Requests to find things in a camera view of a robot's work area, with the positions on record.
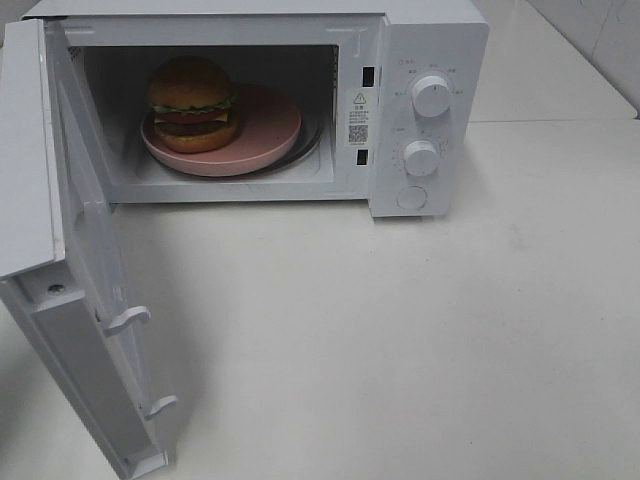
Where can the white microwave oven body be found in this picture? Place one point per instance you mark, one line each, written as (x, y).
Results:
(314, 52)

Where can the burger with sesame bun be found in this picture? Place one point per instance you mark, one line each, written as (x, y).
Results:
(192, 101)

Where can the pink round plate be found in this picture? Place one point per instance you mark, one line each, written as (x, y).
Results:
(258, 98)

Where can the round white door-release button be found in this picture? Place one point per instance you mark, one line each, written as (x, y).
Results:
(412, 198)

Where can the upper white power knob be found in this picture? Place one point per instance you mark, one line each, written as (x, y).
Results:
(430, 95)

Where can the lower white timer knob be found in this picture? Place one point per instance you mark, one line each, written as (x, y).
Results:
(421, 158)

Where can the white warning label sticker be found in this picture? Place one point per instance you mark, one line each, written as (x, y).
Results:
(358, 111)

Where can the white microwave door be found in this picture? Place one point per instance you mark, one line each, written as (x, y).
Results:
(62, 277)

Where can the glass microwave turntable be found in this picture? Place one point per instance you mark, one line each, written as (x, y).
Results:
(307, 145)

